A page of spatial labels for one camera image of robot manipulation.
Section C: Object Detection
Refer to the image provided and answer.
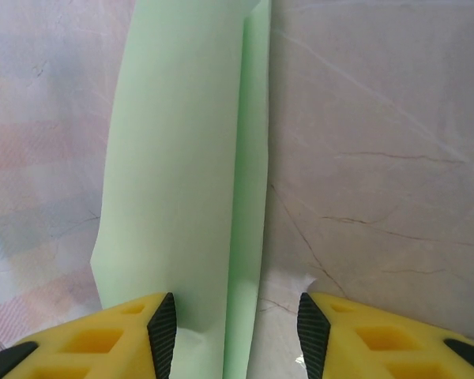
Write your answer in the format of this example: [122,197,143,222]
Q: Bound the light green paper sheet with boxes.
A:
[89,0,272,379]

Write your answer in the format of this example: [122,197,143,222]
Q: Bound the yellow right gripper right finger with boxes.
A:
[297,291,474,379]

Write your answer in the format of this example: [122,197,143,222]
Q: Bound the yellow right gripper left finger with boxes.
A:
[0,291,178,379]

